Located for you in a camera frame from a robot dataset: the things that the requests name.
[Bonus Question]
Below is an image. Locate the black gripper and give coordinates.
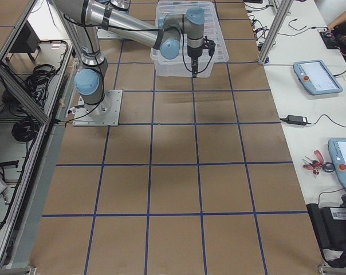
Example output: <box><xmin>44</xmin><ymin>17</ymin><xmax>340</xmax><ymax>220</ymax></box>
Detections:
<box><xmin>187</xmin><ymin>36</ymin><xmax>216</xmax><ymax>78</ymax></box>

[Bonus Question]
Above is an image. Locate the clear plastic box lid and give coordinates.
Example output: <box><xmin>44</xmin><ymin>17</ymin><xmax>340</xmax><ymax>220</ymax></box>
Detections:
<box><xmin>151</xmin><ymin>1</ymin><xmax>229</xmax><ymax>70</ymax></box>

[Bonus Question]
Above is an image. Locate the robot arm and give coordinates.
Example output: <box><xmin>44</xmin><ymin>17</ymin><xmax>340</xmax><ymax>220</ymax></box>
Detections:
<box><xmin>109</xmin><ymin>0</ymin><xmax>130</xmax><ymax>11</ymax></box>
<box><xmin>53</xmin><ymin>1</ymin><xmax>215</xmax><ymax>119</ymax></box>

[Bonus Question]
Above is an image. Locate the clear plastic storage box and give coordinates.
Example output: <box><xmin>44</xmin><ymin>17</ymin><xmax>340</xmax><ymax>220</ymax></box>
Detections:
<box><xmin>154</xmin><ymin>60</ymin><xmax>214</xmax><ymax>78</ymax></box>

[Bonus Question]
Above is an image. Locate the black power adapter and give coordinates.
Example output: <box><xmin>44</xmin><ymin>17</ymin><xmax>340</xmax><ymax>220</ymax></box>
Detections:
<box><xmin>280</xmin><ymin>115</ymin><xmax>309</xmax><ymax>125</ymax></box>

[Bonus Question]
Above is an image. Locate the blue teach pendant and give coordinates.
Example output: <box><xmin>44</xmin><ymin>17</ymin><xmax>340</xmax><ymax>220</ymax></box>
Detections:
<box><xmin>293</xmin><ymin>60</ymin><xmax>343</xmax><ymax>96</ymax></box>
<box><xmin>328</xmin><ymin>138</ymin><xmax>346</xmax><ymax>188</ymax></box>

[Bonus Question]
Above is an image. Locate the red key bunch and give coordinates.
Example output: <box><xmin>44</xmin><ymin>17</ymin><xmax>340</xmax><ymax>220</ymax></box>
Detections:
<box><xmin>302</xmin><ymin>150</ymin><xmax>335</xmax><ymax>176</ymax></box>

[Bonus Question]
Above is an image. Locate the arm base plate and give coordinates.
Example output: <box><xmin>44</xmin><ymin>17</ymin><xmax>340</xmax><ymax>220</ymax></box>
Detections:
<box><xmin>72</xmin><ymin>89</ymin><xmax>123</xmax><ymax>127</ymax></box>
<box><xmin>97</xmin><ymin>28</ymin><xmax>124</xmax><ymax>40</ymax></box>

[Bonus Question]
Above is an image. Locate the aluminium frame post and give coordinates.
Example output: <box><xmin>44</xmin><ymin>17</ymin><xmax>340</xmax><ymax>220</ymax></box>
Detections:
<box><xmin>258</xmin><ymin>0</ymin><xmax>293</xmax><ymax>65</ymax></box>

